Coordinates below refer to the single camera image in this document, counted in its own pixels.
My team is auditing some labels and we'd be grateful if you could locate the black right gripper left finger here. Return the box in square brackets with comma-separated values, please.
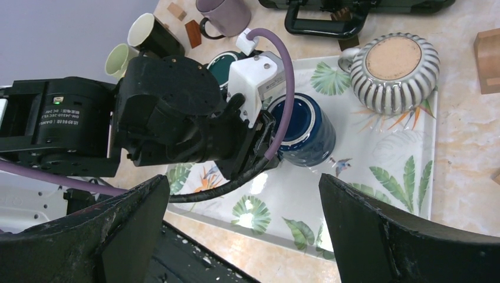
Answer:
[1, 175, 170, 282]

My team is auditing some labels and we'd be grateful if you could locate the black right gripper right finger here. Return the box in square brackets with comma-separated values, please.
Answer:
[318, 174, 499, 282]

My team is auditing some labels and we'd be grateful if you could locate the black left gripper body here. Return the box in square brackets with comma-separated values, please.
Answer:
[113, 55, 275, 180]

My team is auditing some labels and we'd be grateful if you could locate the light green mug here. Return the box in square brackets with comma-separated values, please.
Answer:
[104, 43, 139, 80]

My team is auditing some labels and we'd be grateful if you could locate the black glossy mug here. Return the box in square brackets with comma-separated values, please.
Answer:
[127, 13, 186, 58]

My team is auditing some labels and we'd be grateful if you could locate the lilac purple mug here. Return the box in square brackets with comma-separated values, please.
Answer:
[196, 0, 252, 40]

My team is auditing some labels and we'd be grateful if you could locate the dark blue mug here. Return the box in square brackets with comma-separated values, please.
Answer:
[278, 93, 336, 167]

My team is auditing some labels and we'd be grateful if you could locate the grey striped ribbed cup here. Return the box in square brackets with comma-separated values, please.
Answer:
[337, 32, 440, 116]

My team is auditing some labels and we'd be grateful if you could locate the dark teal mug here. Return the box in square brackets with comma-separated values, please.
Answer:
[206, 51, 245, 89]

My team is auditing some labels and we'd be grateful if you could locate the wooden block left lower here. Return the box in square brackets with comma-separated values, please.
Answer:
[185, 19, 202, 49]

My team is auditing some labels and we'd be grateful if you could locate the floral white serving tray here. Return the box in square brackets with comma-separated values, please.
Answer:
[168, 56, 438, 260]

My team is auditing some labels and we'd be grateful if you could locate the wooden block left upper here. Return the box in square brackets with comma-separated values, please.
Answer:
[167, 2, 187, 21]

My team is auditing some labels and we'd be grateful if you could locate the dark green carrying case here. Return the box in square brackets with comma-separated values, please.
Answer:
[259, 0, 455, 40]

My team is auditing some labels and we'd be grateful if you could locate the light wooden block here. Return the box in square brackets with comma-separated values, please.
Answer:
[473, 28, 499, 94]

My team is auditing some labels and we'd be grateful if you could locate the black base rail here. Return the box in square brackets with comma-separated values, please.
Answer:
[144, 221, 258, 283]

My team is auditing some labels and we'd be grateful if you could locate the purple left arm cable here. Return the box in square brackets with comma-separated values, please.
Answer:
[0, 27, 296, 204]

